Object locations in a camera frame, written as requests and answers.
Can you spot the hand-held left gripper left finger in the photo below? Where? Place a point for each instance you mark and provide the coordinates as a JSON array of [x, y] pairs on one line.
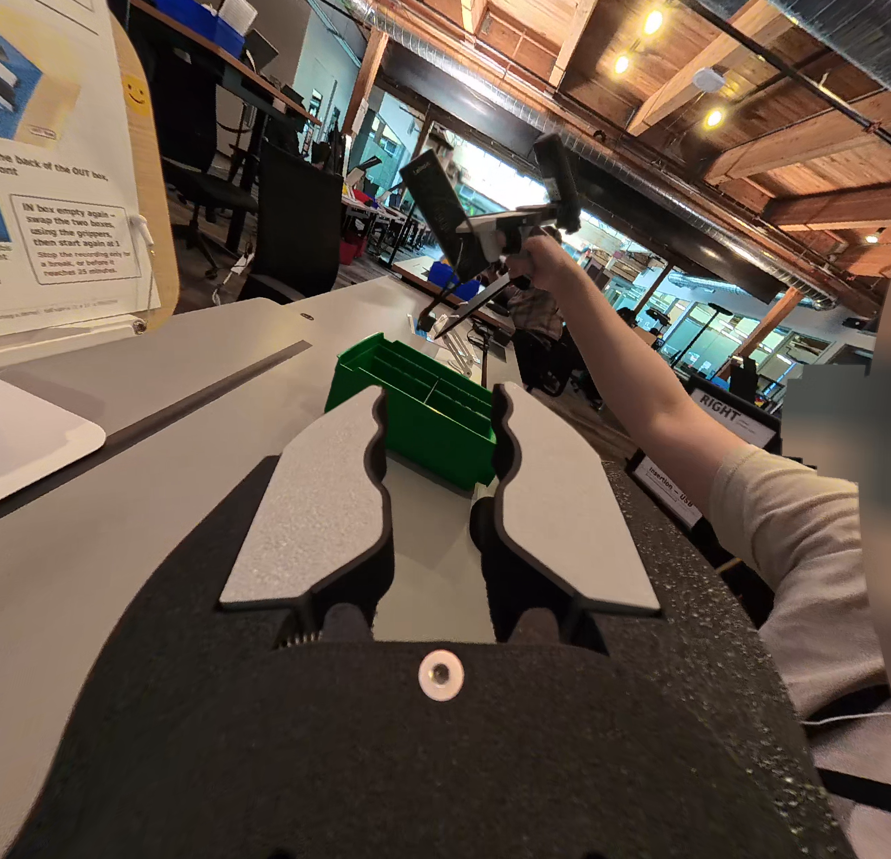
[[306, 511]]

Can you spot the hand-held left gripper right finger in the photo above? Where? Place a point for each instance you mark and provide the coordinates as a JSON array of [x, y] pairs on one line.
[[564, 511]]

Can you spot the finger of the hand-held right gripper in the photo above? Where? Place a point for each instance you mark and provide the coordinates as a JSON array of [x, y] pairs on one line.
[[532, 211], [487, 226]]

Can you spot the black usb hub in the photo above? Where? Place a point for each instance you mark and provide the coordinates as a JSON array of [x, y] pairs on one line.
[[435, 205]]

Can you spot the green plastic box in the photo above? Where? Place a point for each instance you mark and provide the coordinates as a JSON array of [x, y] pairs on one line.
[[417, 427]]

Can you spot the person's right forearm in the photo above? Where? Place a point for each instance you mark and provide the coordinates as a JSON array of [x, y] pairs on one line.
[[640, 386]]

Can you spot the person's right hand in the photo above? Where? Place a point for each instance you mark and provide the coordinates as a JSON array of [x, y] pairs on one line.
[[546, 264]]

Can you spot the round ceiling light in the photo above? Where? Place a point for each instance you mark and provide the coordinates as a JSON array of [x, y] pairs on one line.
[[713, 117], [621, 64], [653, 21]]

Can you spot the white ceiling device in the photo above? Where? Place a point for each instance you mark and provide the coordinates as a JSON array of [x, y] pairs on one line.
[[708, 80]]

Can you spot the black tall-back office chair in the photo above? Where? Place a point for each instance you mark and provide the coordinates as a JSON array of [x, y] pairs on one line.
[[299, 226]]

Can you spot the black white label sign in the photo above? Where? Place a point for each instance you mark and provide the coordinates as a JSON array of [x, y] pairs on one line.
[[731, 414]]

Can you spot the black ceiling pipe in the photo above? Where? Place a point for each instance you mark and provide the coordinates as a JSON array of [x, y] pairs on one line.
[[766, 55]]

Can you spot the wooden desk black legs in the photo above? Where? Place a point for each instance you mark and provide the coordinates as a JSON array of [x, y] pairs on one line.
[[278, 97]]

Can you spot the white stand base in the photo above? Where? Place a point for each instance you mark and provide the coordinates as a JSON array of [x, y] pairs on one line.
[[42, 434]]

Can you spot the white ribbed box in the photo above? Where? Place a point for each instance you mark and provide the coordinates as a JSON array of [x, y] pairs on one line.
[[239, 10]]

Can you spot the wooden sheet holder board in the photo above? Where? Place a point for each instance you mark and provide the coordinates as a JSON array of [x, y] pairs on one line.
[[156, 177]]

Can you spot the blue storage bin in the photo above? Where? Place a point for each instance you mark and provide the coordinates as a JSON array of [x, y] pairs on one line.
[[195, 17]]

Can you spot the yellow smiley sticker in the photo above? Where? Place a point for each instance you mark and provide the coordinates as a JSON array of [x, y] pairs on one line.
[[137, 95]]

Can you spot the person's torso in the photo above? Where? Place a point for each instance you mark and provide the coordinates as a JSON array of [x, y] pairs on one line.
[[863, 754]]

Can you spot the ribbed silver air duct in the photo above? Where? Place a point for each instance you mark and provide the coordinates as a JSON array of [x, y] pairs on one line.
[[626, 177]]

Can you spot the large silver air duct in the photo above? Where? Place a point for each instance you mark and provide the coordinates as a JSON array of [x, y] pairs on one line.
[[835, 10]]

